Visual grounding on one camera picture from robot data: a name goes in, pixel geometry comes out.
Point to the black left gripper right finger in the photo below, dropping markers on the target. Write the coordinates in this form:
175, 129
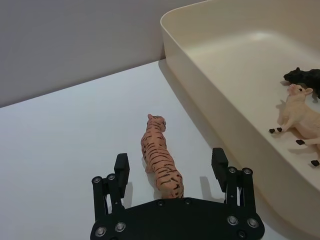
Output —
219, 165

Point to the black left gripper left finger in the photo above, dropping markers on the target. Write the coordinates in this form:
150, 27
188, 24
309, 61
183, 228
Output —
121, 172

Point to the orange striped tiger toy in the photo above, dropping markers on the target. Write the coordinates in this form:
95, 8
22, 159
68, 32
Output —
160, 160

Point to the cream plastic bin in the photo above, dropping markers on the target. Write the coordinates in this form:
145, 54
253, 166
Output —
225, 82

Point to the black animal toy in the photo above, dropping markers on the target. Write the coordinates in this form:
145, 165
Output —
303, 76

